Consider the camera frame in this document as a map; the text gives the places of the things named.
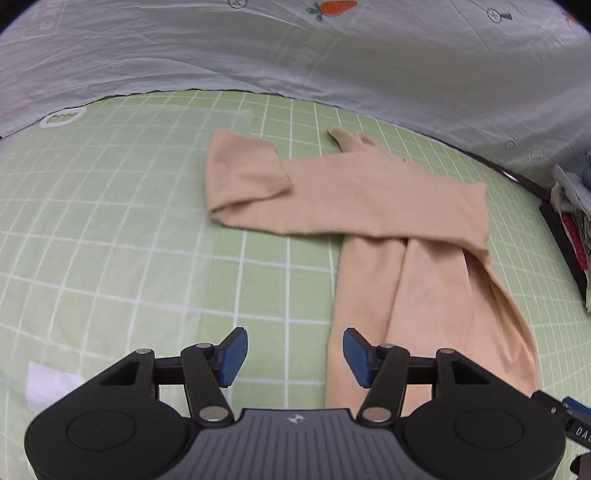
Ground beige long sleeve shirt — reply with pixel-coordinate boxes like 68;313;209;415
205;126;539;410

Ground green grid cutting mat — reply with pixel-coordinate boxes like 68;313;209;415
1;91;590;479

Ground large white tape patch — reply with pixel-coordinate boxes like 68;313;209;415
24;362;84;412

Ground folded red garment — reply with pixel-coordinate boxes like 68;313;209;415
560;212;589;271

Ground folded black garment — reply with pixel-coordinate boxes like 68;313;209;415
539;202;590;311

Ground folded grey sweatshirt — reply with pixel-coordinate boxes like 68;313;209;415
550;165;591;216

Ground folded blue denim jeans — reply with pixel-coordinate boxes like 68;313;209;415
581;151;591;190

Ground grey printed backdrop sheet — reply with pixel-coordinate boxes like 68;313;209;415
1;1;590;184

